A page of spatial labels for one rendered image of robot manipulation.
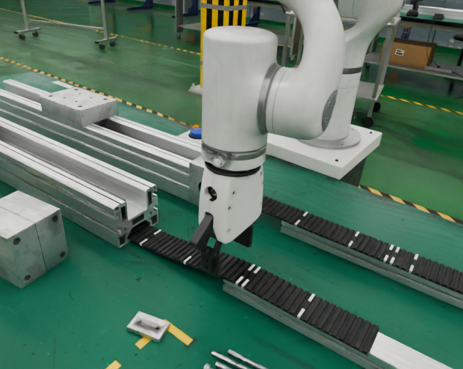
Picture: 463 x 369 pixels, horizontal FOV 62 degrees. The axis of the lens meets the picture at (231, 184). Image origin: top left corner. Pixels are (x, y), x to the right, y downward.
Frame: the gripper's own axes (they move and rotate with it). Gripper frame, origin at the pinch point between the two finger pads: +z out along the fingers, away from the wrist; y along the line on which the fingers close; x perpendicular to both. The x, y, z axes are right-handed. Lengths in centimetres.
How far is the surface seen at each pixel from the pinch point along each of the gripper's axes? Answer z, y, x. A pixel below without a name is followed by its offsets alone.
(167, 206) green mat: 6.0, 10.0, 21.6
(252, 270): 2.7, 1.4, -3.9
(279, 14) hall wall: 59, 787, 403
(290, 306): 2.6, -1.7, -11.8
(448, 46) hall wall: 73, 767, 56
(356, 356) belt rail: 4.8, -2.0, -21.8
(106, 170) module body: -2.5, 2.6, 29.9
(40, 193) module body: 3.2, -5.0, 40.9
